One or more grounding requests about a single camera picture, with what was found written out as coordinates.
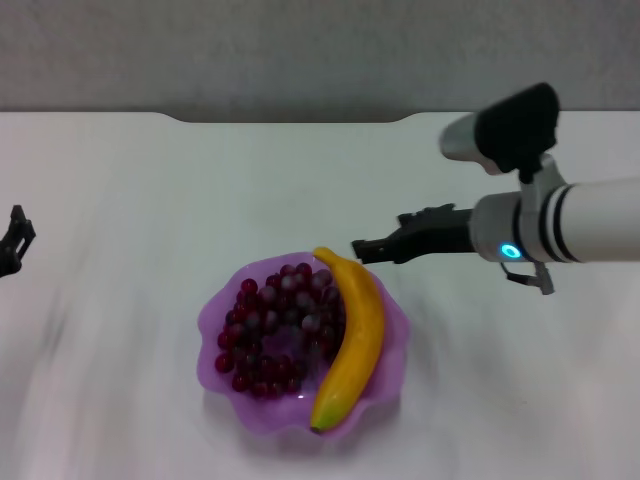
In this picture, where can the red grape bunch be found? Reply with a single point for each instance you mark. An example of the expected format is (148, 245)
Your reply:
(280, 320)

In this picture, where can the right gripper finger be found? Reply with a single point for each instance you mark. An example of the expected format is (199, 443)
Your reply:
(380, 249)
(425, 216)

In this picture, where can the purple wavy plastic bowl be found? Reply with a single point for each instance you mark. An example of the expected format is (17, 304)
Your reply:
(380, 350)

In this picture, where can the yellow banana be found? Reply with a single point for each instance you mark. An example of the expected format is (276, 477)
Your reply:
(360, 335)

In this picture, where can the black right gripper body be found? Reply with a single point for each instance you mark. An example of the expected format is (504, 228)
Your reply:
(450, 240)

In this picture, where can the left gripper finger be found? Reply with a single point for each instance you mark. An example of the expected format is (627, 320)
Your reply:
(17, 240)

